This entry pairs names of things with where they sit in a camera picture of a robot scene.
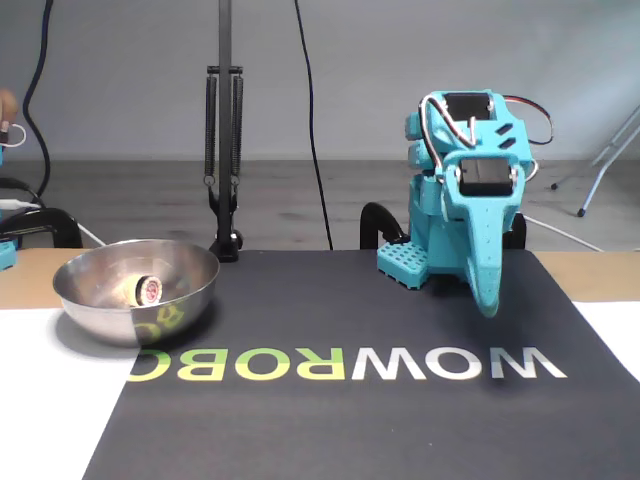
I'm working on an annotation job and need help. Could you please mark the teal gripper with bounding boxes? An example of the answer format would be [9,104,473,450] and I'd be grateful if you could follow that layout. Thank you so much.
[441,151,527,320]

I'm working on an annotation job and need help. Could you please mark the small wooden ball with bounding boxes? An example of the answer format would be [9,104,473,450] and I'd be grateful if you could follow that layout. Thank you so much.
[130,273,165,306]

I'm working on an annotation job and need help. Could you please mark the teal leader arm base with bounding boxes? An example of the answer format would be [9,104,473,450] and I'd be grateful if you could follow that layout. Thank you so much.
[0,238,19,272]

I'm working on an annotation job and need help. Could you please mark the metal bowl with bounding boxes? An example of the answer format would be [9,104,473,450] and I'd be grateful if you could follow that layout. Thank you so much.
[52,238,221,349]

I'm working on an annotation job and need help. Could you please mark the operator hand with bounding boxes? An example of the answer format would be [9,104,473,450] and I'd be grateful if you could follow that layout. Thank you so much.
[0,89,20,132]

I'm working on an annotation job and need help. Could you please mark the black table clamp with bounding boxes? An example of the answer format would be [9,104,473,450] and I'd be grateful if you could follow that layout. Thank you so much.
[0,207,85,250]
[360,202,410,250]
[502,212,528,250]

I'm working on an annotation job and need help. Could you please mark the white metal stand legs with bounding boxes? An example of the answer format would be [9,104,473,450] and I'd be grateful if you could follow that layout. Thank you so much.
[549,102,640,217]

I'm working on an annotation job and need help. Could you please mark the black mat with WOWROBO print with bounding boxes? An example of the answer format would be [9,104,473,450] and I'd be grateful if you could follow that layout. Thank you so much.
[82,248,640,480]

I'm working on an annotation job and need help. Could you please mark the white power cable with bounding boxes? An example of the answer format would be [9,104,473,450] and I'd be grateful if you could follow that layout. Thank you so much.
[524,215,604,251]

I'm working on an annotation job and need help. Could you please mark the gripper servo wire loop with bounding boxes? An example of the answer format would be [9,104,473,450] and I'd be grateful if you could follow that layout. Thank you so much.
[418,93,477,150]

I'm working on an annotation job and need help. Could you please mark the upper arm servo wire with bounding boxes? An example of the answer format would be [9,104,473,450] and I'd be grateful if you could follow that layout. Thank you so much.
[502,93,555,147]

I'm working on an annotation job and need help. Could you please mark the thin black hanging cable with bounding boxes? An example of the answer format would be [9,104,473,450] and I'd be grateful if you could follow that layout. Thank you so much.
[293,0,335,251]

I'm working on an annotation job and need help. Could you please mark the black camera stand with springs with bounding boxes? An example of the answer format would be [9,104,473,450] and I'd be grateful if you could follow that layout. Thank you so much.
[203,0,246,264]

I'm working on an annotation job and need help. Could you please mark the long black hanging cable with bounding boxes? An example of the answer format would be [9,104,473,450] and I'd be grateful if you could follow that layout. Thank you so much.
[22,0,54,206]

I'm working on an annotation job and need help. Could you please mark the white cable with plug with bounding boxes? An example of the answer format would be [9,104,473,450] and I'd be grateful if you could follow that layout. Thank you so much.
[0,198,107,247]

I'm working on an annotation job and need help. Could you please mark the black looped cable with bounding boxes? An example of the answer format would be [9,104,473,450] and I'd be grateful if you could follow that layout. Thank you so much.
[0,176,49,209]

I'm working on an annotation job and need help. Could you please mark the white leader arm wire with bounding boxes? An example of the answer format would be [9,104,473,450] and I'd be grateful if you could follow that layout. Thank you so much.
[0,122,28,150]

